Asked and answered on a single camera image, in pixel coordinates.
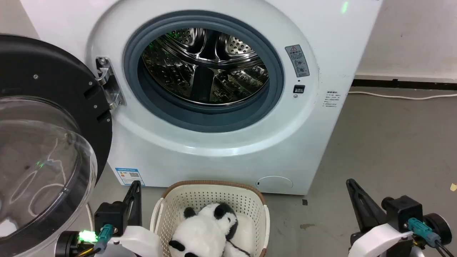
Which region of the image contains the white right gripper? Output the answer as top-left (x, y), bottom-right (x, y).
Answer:
top-left (346, 178), bottom-right (415, 257)

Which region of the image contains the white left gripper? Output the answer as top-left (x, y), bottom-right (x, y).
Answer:
top-left (106, 181), bottom-right (164, 257)

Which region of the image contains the white front-load washing machine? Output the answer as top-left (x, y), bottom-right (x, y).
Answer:
top-left (20, 0), bottom-right (383, 196)

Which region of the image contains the blue energy label sticker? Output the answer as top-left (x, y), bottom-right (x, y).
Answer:
top-left (115, 167), bottom-right (146, 186)

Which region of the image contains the cream plastic laundry basket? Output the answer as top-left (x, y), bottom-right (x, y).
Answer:
top-left (150, 180), bottom-right (270, 257)

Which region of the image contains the black and white panda plush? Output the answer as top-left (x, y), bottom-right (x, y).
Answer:
top-left (168, 202), bottom-right (252, 257)

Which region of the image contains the chrome door hinge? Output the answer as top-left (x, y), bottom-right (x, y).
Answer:
top-left (95, 56), bottom-right (126, 110)

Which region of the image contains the black round washer door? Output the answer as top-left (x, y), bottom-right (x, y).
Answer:
top-left (0, 34), bottom-right (113, 257)

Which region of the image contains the grey rubber door gasket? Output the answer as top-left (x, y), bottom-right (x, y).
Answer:
top-left (123, 10), bottom-right (285, 133)

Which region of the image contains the steel washer drum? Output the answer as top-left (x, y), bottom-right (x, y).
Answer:
top-left (141, 28), bottom-right (270, 106)

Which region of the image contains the grey warning sticker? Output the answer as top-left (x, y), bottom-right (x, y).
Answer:
top-left (285, 44), bottom-right (310, 78)

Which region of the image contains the teal-plug left gripper cable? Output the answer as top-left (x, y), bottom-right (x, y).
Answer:
top-left (77, 224), bottom-right (115, 257)

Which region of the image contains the teal-plug gripper cable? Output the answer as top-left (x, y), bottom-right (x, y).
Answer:
top-left (407, 217), bottom-right (457, 257)
top-left (77, 224), bottom-right (115, 257)

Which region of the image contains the teal-plug right gripper cable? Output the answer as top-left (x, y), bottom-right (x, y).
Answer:
top-left (407, 217), bottom-right (457, 257)

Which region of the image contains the white floor cable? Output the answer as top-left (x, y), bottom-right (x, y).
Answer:
top-left (348, 91), bottom-right (457, 101)

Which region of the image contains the black wall baseboard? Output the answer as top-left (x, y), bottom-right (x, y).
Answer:
top-left (351, 78), bottom-right (457, 91)

